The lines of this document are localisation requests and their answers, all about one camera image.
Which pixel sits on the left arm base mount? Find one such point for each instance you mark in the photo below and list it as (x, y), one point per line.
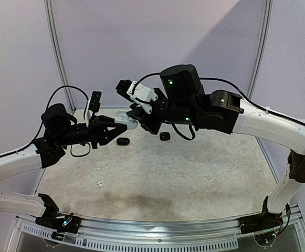
(52, 218)

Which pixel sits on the white earbud charging case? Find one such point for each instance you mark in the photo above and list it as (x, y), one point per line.
(121, 117)

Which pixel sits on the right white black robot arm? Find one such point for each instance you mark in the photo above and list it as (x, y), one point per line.
(184, 101)

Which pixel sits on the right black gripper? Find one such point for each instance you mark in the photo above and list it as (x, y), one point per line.
(150, 115)

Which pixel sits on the aluminium front rail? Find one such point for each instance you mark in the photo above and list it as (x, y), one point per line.
(97, 234)

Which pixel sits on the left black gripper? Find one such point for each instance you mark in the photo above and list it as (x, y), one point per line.
(98, 134)

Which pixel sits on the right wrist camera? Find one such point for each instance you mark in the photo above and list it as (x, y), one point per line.
(137, 93)

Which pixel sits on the right aluminium frame post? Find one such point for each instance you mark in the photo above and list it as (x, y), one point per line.
(261, 46)

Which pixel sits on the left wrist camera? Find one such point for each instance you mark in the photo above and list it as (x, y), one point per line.
(92, 106)

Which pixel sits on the left aluminium frame post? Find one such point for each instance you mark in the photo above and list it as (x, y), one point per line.
(49, 10)

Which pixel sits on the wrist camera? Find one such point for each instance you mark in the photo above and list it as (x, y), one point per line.
(137, 93)
(92, 106)

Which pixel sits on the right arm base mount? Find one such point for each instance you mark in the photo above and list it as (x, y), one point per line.
(262, 221)

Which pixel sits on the black earbud charging case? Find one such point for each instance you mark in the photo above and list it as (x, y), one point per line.
(123, 141)

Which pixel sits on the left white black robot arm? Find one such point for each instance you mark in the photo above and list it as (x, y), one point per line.
(61, 131)

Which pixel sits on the aluminium frame post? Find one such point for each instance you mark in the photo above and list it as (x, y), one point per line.
(261, 46)
(49, 10)

